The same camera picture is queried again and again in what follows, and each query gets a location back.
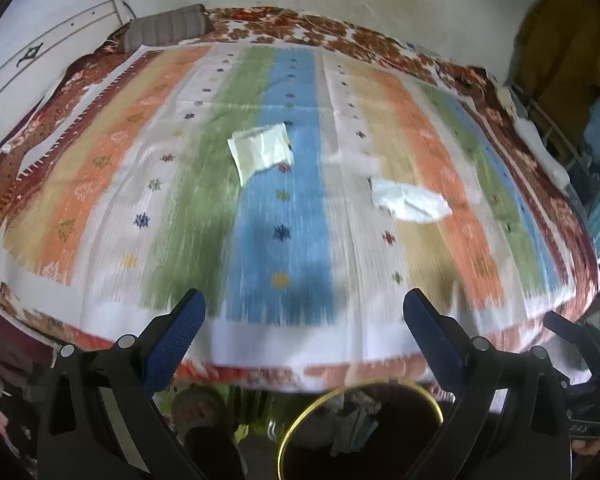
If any pale green plastic pouch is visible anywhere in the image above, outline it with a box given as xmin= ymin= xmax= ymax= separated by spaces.
xmin=227 ymin=122 xmax=294 ymax=188

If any dark round trash bin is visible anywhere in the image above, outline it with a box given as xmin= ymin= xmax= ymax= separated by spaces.
xmin=276 ymin=382 xmax=444 ymax=480

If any floral red brown blanket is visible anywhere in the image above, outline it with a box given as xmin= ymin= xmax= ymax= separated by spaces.
xmin=0 ymin=5 xmax=600 ymax=394

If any green cartoon child stool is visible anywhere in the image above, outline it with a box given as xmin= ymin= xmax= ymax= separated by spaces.
xmin=152 ymin=384 xmax=296 ymax=443

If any striped colourful bed mat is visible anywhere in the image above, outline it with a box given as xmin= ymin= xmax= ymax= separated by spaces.
xmin=0 ymin=41 xmax=579 ymax=366

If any mustard yellow hanging garment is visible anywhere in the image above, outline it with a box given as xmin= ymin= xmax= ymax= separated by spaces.
xmin=512 ymin=0 xmax=600 ymax=144

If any white bed headboard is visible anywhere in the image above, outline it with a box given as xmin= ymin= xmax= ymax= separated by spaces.
xmin=0 ymin=0 xmax=124 ymax=129

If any grey striped pillow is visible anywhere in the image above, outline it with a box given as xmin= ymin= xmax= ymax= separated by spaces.
xmin=120 ymin=3 xmax=214 ymax=53

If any metal bed rail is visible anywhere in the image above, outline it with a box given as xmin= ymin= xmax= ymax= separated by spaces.
xmin=508 ymin=84 xmax=591 ymax=177

